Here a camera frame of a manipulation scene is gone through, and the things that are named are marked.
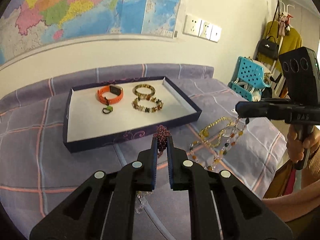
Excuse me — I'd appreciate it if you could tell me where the clear crystal bead bracelet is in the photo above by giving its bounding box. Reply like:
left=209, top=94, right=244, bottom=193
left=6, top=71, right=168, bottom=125
left=134, top=191, right=151, bottom=214

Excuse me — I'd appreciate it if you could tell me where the amber yellow necklace pile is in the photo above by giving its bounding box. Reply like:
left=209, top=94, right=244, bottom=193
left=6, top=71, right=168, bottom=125
left=188, top=115, right=251, bottom=172

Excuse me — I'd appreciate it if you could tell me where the dark red bead bracelet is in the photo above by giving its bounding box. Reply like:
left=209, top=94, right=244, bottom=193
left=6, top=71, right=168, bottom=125
left=152, top=125, right=171, bottom=158

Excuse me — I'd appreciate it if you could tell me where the green charm hair tie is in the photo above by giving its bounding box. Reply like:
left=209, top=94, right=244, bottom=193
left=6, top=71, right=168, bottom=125
left=101, top=104, right=115, bottom=115

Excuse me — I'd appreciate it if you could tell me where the flower bead bracelet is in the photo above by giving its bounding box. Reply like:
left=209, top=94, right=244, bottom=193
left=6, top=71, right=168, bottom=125
left=132, top=95, right=164, bottom=114

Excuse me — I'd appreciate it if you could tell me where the orange watch band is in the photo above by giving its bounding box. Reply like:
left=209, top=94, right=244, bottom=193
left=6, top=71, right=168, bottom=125
left=97, top=85, right=124, bottom=105

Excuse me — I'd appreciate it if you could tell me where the tortoiseshell bangle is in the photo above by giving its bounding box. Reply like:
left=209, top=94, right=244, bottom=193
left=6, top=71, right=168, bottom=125
left=132, top=83, right=156, bottom=97

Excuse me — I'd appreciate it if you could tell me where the peach sweater right forearm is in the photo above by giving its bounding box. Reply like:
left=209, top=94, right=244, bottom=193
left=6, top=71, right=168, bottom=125
left=262, top=149, right=319, bottom=222

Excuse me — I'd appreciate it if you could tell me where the dark blue jewelry tray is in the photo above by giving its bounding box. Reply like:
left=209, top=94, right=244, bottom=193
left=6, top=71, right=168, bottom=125
left=63, top=76, right=202, bottom=153

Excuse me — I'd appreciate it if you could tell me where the person right hand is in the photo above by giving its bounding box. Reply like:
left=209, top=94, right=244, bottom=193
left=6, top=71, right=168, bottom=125
left=286, top=125, right=319, bottom=163

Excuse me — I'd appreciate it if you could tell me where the teal plastic basket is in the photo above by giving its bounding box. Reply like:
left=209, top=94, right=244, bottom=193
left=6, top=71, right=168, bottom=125
left=229, top=56, right=272, bottom=102

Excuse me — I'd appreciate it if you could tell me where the black handbag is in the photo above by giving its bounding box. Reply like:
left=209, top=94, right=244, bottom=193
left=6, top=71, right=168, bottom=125
left=258, top=36, right=279, bottom=60

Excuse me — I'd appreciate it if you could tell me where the yellow hanging garment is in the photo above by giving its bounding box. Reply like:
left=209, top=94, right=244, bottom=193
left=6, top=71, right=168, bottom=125
left=258, top=21, right=302, bottom=65

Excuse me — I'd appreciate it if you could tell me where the black camera box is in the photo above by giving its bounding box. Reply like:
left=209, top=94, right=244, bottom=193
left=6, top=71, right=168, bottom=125
left=279, top=47, right=319, bottom=106

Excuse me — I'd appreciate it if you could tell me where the white wall socket panel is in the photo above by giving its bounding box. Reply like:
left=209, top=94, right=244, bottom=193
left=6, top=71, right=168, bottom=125
left=183, top=15, right=222, bottom=43

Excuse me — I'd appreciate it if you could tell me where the colourful wall map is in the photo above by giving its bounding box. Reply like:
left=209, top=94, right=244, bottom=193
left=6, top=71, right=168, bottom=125
left=1, top=0, right=180, bottom=63

